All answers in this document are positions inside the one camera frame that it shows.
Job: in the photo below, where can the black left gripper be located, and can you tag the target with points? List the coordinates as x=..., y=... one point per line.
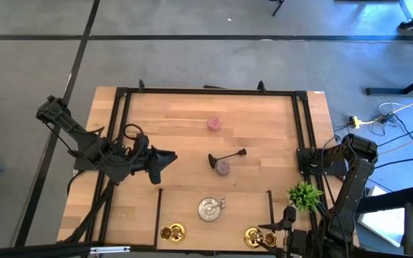
x=138, y=165

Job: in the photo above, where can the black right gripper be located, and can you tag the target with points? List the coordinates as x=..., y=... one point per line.
x=299, y=242

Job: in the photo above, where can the gold candlestick holder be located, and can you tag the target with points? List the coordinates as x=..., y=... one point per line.
x=178, y=233
x=251, y=237

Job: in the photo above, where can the black spoon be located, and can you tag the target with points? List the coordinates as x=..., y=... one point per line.
x=212, y=161

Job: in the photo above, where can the purple ball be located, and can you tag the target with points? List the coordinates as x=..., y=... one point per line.
x=222, y=167

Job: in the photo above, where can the maroon paper label tag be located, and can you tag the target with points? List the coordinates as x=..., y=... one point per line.
x=222, y=203

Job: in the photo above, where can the silver candle tin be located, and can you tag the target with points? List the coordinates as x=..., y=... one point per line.
x=208, y=211

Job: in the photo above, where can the pink ball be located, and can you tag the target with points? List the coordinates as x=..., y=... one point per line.
x=214, y=123

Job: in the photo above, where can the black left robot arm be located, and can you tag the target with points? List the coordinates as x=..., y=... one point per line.
x=84, y=143

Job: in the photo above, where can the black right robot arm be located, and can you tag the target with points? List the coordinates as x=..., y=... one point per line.
x=353, y=186

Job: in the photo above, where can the green artificial plant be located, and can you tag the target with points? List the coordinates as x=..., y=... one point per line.
x=304, y=196

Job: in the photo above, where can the raised wooden shelf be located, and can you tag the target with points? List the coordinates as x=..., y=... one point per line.
x=228, y=233

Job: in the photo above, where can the black desk leg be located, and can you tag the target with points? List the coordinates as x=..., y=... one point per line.
x=389, y=91
x=389, y=200

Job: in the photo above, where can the yellow power plug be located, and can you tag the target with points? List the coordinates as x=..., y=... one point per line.
x=354, y=122

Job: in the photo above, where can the black stand leg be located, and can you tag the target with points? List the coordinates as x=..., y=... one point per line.
x=278, y=9

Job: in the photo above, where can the black shelf support bracket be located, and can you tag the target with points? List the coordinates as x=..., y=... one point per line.
x=158, y=215
x=271, y=204

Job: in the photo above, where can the black table frame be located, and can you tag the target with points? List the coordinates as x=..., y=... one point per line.
x=210, y=91

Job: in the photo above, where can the silver metal bracket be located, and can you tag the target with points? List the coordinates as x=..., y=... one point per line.
x=109, y=249

